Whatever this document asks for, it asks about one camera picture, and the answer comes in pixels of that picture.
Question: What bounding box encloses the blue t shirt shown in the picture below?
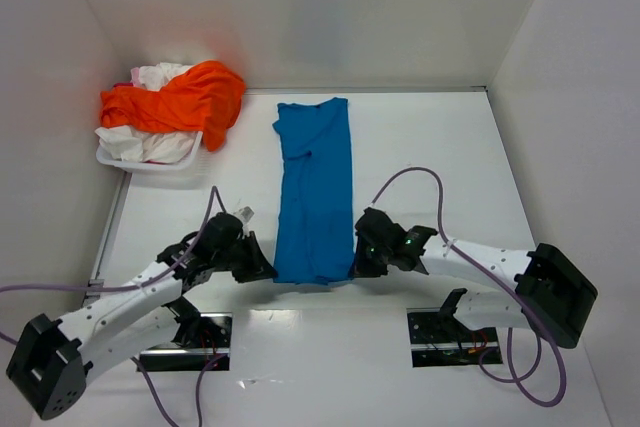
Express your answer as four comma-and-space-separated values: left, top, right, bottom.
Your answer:
273, 98, 354, 285

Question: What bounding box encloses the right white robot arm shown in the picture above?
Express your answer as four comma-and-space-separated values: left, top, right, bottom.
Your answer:
352, 208, 598, 349

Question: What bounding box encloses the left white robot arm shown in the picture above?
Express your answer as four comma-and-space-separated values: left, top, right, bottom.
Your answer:
6, 207, 277, 420

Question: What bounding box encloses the white t shirt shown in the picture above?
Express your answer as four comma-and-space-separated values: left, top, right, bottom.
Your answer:
95, 62, 196, 163

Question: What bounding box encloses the white plastic basket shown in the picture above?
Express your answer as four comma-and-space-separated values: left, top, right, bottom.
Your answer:
96, 132, 203, 173

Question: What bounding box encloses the orange t shirt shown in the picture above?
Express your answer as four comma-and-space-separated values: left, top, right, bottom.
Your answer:
100, 60, 246, 152

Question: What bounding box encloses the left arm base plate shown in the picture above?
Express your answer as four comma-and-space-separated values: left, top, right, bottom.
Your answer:
138, 313, 233, 373

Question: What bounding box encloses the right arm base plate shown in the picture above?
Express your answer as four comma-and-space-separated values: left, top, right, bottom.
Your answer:
407, 309, 503, 368

